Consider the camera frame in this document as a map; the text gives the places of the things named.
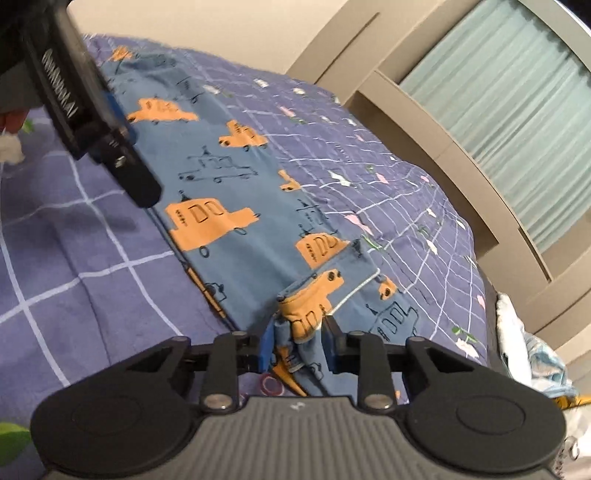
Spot blue pants with orange cars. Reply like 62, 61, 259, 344
101, 46, 420, 396

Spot person's left hand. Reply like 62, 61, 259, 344
0, 109, 29, 135

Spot white blue patterned pillow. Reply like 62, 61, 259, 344
496, 293, 579, 399

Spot purple grid bedspread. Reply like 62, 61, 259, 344
1, 35, 496, 428

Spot yellow cushion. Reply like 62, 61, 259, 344
553, 395, 591, 410

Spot beige built-in cabinet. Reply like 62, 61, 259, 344
285, 0, 591, 351

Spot teal window curtain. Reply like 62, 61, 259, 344
400, 0, 590, 252

